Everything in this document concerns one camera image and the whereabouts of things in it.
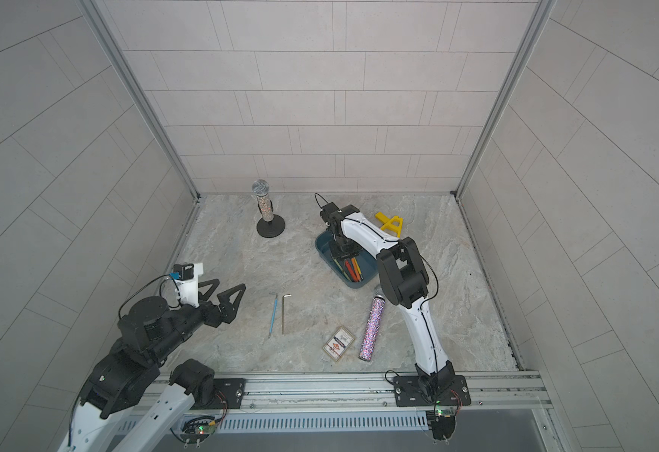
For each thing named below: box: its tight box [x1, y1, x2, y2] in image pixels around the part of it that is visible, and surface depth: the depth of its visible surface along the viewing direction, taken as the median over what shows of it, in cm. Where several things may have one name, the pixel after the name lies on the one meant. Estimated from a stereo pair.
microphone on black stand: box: [251, 178, 286, 239], surface depth 100 cm
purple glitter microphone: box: [358, 294, 386, 362], surface depth 81 cm
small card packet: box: [321, 324, 356, 363], surface depth 80 cm
